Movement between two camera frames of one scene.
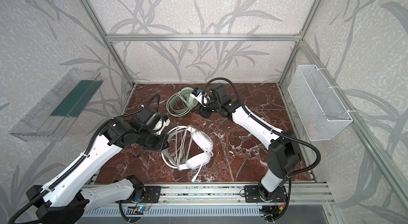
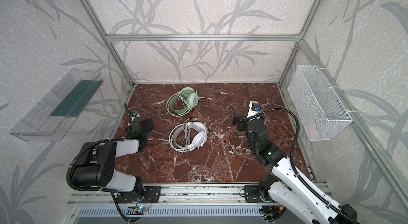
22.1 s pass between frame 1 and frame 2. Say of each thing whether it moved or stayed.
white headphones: moved
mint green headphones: stayed
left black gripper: moved
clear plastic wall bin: stayed
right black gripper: moved
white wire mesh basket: stayed
